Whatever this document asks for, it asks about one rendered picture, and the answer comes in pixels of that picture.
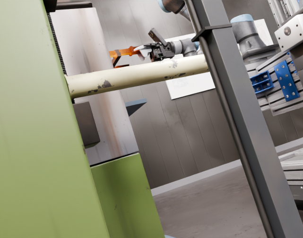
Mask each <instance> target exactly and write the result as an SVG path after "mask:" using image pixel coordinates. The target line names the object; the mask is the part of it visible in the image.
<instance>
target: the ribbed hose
mask: <svg viewBox="0 0 303 238"><path fill-rule="evenodd" d="M47 17H48V20H49V23H50V27H51V30H52V35H53V38H54V41H55V45H56V48H57V52H58V56H59V59H60V62H61V66H62V70H63V74H64V75H67V72H66V69H65V65H64V62H63V58H62V54H61V51H60V47H59V44H58V40H57V37H56V33H55V30H54V27H53V23H52V19H51V15H50V13H47ZM67 76H68V75H67ZM74 101H75V100H74V99H72V101H71V102H72V105H73V109H74V112H75V115H76V119H77V122H78V127H79V130H80V133H81V137H82V140H83V144H84V147H85V149H87V148H90V147H94V146H95V145H97V144H98V143H99V142H100V137H99V134H98V131H97V127H96V124H95V120H94V116H93V113H92V110H91V106H90V103H89V101H85V102H79V103H75V102H74Z"/></svg>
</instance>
